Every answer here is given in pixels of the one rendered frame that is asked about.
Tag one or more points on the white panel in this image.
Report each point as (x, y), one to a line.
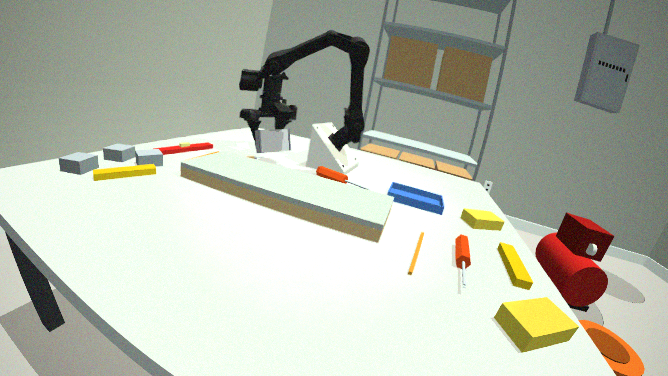
(324, 202)

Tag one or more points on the orange-handled screwdriver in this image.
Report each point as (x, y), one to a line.
(462, 255)
(336, 176)

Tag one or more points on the blue rectangular tray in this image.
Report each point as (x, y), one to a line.
(414, 197)

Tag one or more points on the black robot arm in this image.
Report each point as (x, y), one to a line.
(280, 60)

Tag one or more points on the red spirit level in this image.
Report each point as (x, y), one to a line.
(185, 147)

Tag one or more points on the yellow flat block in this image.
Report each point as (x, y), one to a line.
(479, 219)
(535, 323)

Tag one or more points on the yellow flat bar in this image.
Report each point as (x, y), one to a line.
(123, 172)
(515, 268)

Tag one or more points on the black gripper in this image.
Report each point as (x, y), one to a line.
(252, 115)

